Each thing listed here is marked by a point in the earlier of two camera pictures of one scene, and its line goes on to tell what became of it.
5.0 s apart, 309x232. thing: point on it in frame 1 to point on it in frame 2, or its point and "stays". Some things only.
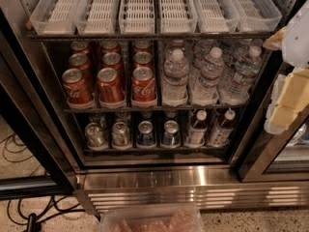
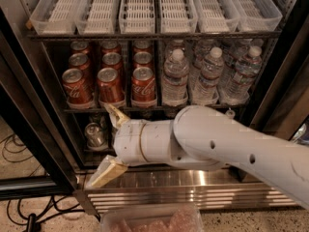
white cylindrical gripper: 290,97 to 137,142
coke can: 79,94 stays
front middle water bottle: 208,88 stays
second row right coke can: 142,59 stays
